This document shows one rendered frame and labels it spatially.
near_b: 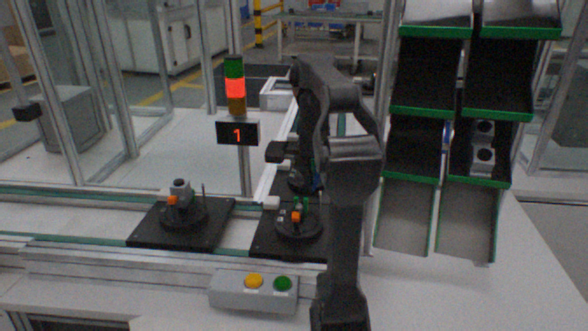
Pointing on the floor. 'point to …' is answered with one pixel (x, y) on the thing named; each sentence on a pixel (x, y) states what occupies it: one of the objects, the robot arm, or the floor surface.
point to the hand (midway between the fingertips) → (312, 176)
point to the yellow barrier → (261, 21)
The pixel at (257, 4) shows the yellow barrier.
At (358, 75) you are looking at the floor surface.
